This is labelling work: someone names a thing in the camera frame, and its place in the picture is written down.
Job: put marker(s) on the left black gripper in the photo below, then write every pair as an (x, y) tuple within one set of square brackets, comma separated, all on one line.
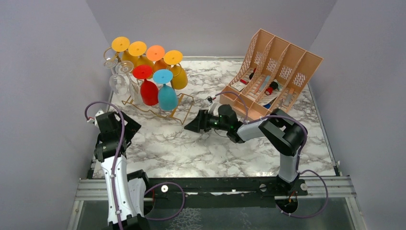
[(131, 127)]

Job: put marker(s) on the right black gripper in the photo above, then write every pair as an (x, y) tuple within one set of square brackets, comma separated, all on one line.
[(200, 122)]

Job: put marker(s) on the clear wine glass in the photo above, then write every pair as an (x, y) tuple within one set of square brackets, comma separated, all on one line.
[(117, 81), (126, 67)]

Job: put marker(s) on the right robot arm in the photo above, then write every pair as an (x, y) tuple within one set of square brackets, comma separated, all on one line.
[(287, 135)]

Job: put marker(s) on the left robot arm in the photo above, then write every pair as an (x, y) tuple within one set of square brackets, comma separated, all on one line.
[(125, 191)]

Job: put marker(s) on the blue wine glass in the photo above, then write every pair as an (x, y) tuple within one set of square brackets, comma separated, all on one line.
[(167, 98)]

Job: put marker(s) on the red wine glass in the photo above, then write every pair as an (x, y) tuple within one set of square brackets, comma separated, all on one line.
[(148, 89)]

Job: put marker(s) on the yellow wine glass right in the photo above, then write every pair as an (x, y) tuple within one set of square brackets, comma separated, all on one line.
[(173, 59)]

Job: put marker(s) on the yellow wine glass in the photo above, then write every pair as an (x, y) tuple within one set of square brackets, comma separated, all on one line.
[(120, 45), (137, 51), (173, 59)]

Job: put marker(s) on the orange wine glass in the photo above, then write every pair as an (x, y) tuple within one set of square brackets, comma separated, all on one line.
[(156, 54)]

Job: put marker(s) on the yellow wine glass far left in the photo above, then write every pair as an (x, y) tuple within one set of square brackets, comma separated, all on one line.
[(120, 45)]

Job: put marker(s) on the peach plastic file organizer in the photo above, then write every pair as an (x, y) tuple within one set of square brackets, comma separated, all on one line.
[(269, 58)]

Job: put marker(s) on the gold wire glass rack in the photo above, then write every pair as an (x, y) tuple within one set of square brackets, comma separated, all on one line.
[(150, 78)]

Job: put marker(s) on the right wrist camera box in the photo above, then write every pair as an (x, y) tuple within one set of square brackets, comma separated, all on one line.
[(211, 102)]

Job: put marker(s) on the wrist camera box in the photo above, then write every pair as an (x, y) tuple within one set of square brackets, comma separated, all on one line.
[(93, 120), (211, 102)]

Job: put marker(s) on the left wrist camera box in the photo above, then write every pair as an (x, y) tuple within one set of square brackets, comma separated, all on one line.
[(93, 120)]

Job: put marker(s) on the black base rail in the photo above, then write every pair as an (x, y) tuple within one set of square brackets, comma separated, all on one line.
[(220, 192)]

